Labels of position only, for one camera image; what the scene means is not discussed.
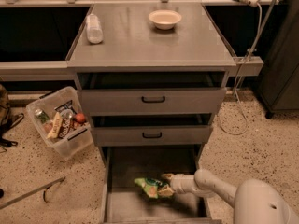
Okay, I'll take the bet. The dark backpack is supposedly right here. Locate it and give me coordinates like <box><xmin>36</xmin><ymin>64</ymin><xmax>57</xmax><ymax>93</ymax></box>
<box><xmin>0</xmin><ymin>84</ymin><xmax>24</xmax><ymax>153</ymax></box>

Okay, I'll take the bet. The metal bar on floor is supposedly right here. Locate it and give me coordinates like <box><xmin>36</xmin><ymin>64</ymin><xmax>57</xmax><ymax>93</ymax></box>
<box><xmin>0</xmin><ymin>176</ymin><xmax>65</xmax><ymax>210</ymax></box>

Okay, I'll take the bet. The top grey drawer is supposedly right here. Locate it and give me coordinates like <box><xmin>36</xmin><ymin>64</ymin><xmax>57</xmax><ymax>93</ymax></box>
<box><xmin>78</xmin><ymin>88</ymin><xmax>226</xmax><ymax>116</ymax></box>

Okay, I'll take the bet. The white paper bowl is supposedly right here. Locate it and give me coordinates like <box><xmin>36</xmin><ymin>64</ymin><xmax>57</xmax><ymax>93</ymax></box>
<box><xmin>149</xmin><ymin>10</ymin><xmax>182</xmax><ymax>30</ymax></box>

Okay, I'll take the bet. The white power cable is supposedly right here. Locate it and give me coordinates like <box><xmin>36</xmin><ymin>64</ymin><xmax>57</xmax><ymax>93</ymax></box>
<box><xmin>217</xmin><ymin>2</ymin><xmax>263</xmax><ymax>136</ymax></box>

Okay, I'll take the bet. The yellow snack box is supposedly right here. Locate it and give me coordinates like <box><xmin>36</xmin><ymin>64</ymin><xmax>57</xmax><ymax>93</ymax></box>
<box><xmin>47</xmin><ymin>112</ymin><xmax>63</xmax><ymax>139</ymax></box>

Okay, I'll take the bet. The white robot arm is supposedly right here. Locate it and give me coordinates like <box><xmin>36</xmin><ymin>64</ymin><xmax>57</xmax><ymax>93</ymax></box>
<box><xmin>162</xmin><ymin>169</ymin><xmax>299</xmax><ymax>224</ymax></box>

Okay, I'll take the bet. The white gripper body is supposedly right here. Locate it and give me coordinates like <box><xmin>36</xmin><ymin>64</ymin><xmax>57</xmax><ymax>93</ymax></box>
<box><xmin>170</xmin><ymin>174</ymin><xmax>196</xmax><ymax>194</ymax></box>

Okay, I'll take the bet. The grey drawer cabinet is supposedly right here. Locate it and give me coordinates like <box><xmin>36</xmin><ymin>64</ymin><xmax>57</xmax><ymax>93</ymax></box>
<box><xmin>65</xmin><ymin>2</ymin><xmax>236</xmax><ymax>224</ymax></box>

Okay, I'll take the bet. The grey drawer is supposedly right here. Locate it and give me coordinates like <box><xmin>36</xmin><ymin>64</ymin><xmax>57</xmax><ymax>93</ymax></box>
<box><xmin>100</xmin><ymin>146</ymin><xmax>222</xmax><ymax>224</ymax></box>
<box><xmin>93</xmin><ymin>125</ymin><xmax>212</xmax><ymax>147</ymax></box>
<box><xmin>78</xmin><ymin>88</ymin><xmax>226</xmax><ymax>116</ymax></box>

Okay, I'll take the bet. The clear plastic storage bin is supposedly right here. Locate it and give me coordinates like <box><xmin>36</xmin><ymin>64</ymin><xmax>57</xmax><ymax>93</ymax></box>
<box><xmin>26</xmin><ymin>87</ymin><xmax>93</xmax><ymax>159</ymax></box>

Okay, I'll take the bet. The black chip bag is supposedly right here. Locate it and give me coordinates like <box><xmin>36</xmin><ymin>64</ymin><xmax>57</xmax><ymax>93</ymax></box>
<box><xmin>55</xmin><ymin>100</ymin><xmax>76</xmax><ymax>114</ymax></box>

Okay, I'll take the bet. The middle grey drawer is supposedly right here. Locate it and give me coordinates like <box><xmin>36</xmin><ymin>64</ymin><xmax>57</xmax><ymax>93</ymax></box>
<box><xmin>93</xmin><ymin>125</ymin><xmax>212</xmax><ymax>147</ymax></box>

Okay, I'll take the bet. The green soda can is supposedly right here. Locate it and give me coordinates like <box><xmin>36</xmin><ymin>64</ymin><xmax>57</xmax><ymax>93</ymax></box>
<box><xmin>35</xmin><ymin>108</ymin><xmax>50</xmax><ymax>124</ymax></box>

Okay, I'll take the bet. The dark rolling cabinet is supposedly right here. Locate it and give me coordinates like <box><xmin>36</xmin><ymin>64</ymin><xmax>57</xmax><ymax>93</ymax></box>
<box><xmin>256</xmin><ymin>0</ymin><xmax>299</xmax><ymax>119</ymax></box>

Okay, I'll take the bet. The brown snack packet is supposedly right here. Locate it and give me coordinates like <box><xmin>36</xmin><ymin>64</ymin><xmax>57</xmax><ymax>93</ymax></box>
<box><xmin>58</xmin><ymin>119</ymin><xmax>74</xmax><ymax>139</ymax></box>

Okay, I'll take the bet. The red apple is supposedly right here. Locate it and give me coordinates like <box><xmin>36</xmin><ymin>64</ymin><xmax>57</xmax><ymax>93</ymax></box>
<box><xmin>75</xmin><ymin>113</ymin><xmax>86</xmax><ymax>123</ymax></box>

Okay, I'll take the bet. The bottom grey drawer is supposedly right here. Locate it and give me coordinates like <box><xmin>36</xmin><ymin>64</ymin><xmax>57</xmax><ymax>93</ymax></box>
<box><xmin>100</xmin><ymin>146</ymin><xmax>222</xmax><ymax>224</ymax></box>

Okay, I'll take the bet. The green rice chip bag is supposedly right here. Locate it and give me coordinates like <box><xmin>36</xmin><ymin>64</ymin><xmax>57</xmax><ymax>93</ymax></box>
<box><xmin>134</xmin><ymin>177</ymin><xmax>167</xmax><ymax>199</ymax></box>

